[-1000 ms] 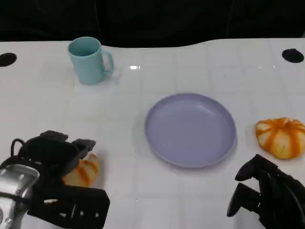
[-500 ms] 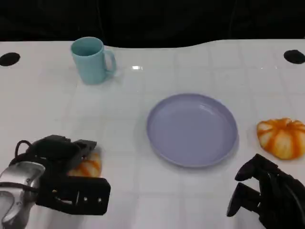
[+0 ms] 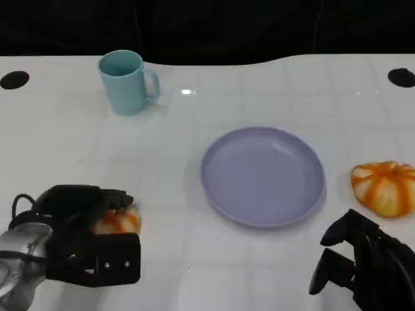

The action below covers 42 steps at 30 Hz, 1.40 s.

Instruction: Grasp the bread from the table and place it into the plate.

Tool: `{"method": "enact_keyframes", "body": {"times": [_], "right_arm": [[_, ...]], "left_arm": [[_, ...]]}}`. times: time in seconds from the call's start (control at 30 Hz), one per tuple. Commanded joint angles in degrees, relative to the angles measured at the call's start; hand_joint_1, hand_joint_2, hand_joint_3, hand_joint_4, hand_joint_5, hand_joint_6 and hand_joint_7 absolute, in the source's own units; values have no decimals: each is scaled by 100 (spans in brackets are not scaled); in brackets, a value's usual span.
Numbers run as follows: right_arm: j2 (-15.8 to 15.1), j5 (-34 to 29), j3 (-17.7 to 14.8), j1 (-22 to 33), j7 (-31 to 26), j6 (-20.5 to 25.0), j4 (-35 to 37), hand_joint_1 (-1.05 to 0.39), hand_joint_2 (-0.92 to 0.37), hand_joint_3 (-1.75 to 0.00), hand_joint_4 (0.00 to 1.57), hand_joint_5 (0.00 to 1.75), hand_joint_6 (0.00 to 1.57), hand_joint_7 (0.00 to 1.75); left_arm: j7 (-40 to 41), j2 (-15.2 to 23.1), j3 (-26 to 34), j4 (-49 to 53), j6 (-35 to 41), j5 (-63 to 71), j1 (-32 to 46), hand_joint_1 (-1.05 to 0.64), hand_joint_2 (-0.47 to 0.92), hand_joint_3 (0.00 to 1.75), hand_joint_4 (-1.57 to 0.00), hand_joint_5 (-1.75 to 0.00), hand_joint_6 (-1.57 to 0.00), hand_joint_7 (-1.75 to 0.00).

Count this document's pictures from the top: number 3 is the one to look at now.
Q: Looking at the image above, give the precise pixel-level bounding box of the black table grommet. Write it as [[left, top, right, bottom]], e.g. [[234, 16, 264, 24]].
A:
[[0, 71, 30, 91], [387, 67, 415, 87]]

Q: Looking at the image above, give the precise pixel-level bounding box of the orange and white bread roll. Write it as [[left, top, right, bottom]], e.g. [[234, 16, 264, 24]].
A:
[[350, 161, 415, 218], [90, 203, 142, 235]]

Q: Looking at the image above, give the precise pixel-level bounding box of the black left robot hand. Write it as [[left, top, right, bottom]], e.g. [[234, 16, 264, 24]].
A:
[[32, 184, 142, 288]]

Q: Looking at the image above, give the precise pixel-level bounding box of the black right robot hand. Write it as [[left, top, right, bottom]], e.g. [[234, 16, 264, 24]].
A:
[[308, 209, 415, 311]]

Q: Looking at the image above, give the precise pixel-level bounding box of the pale green mug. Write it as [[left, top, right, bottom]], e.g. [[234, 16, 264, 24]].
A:
[[98, 49, 161, 115]]

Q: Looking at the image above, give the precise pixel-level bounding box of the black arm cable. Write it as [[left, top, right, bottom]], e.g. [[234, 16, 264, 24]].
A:
[[8, 193, 45, 229]]

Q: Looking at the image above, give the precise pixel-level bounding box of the lilac plate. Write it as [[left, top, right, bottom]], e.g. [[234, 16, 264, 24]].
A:
[[200, 126, 326, 229]]

